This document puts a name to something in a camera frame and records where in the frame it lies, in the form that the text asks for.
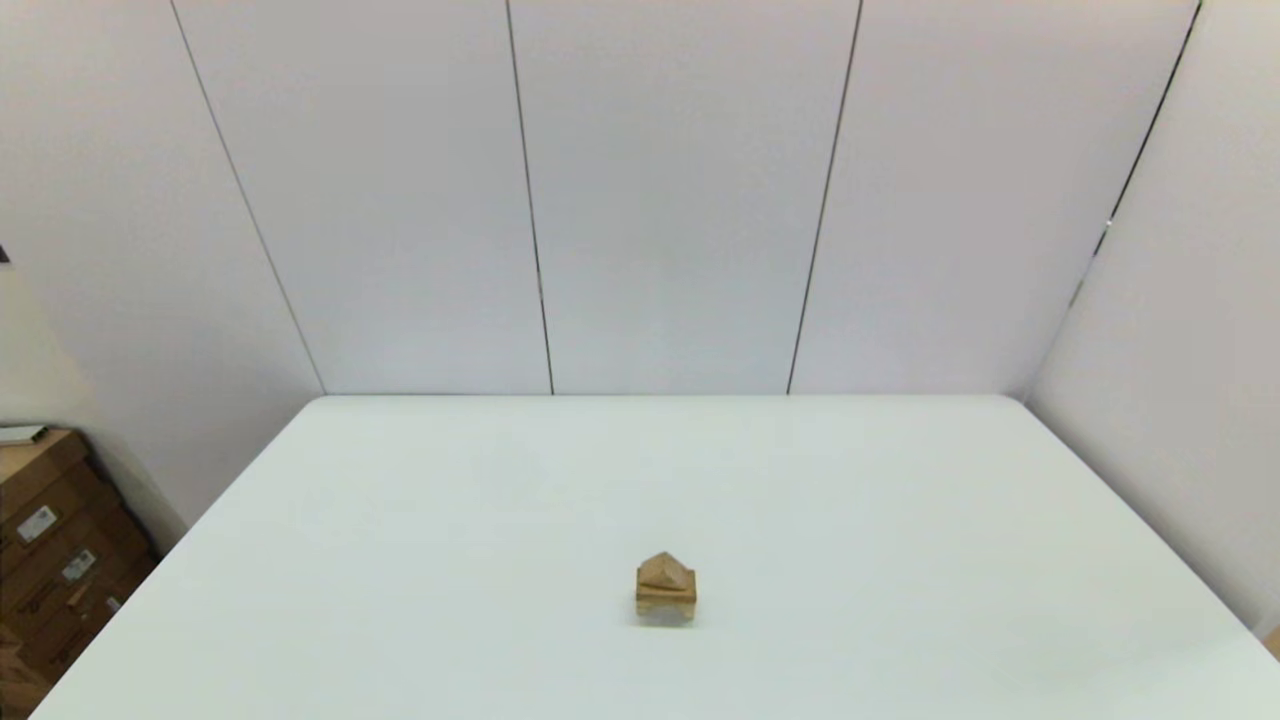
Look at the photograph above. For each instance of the triangular wooden block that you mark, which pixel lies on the triangular wooden block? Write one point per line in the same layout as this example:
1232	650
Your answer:
665	570

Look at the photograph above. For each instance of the rectangular wooden block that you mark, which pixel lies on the rectangular wooden block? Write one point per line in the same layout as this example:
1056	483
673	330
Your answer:
666	595

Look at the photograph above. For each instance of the arched wooden block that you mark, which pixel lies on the arched wooden block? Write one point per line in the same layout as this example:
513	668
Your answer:
665	613

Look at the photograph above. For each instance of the brown cardboard box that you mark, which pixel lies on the brown cardboard box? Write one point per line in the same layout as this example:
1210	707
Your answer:
15	685
30	480
60	570
90	615

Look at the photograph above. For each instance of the flat white item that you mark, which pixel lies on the flat white item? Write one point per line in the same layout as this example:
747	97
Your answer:
20	434

